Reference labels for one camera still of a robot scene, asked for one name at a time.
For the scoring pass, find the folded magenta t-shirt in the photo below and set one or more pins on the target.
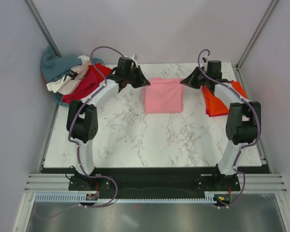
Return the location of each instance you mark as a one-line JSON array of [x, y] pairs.
[[214, 106]]

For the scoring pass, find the aluminium table rail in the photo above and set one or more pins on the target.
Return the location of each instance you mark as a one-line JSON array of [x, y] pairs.
[[257, 119], [47, 138]]

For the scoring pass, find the teal blue t-shirt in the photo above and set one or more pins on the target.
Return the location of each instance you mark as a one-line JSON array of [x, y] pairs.
[[55, 68]]

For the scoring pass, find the left aluminium frame post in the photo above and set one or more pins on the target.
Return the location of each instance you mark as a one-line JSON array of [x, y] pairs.
[[42, 26]]

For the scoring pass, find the right aluminium table rail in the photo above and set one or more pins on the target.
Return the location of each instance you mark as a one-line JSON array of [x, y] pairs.
[[257, 119]]

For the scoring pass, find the crimson t-shirt in pile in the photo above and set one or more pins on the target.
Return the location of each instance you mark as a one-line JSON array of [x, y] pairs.
[[86, 86]]

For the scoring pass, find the left aluminium table rail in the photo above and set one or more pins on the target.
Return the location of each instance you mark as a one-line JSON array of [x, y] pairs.
[[47, 138]]

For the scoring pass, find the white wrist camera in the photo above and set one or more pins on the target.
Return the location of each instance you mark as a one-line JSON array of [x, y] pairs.
[[205, 60], [134, 57]]

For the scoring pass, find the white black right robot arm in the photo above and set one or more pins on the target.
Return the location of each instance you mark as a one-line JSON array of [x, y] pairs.
[[243, 126]]

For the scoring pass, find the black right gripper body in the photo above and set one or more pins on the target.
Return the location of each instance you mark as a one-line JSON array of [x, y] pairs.
[[203, 78]]

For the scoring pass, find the white slotted cable duct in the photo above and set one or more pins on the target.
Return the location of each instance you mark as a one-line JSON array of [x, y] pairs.
[[98, 198]]

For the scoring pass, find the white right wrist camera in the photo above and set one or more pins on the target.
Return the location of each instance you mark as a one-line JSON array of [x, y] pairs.
[[205, 60]]

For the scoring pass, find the white t-shirt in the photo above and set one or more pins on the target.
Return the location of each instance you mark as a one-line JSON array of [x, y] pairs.
[[69, 82]]

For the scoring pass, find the aluminium frame post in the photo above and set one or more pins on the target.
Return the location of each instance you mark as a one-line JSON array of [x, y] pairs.
[[257, 32], [42, 26]]

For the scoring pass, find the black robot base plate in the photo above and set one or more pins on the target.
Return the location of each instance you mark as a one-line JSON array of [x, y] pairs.
[[156, 182]]

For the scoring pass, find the right aluminium frame post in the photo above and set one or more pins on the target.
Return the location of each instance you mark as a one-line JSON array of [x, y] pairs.
[[257, 32]]

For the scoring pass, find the pink t-shirt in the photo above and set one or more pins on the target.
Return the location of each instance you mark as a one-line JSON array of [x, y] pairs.
[[163, 96]]

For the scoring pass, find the folded orange t-shirt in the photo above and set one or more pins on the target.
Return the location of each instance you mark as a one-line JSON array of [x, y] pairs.
[[237, 86]]

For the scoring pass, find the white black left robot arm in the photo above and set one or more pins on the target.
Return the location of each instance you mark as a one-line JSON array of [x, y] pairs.
[[82, 120]]

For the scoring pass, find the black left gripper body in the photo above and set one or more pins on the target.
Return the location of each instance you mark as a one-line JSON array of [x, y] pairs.
[[133, 79]]

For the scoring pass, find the red t-shirt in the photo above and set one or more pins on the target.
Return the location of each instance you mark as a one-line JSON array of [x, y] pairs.
[[102, 71]]

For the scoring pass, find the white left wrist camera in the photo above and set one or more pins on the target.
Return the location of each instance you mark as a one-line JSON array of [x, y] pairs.
[[134, 57]]

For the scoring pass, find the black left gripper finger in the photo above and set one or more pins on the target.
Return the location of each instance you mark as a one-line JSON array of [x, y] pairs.
[[139, 76], [140, 83]]

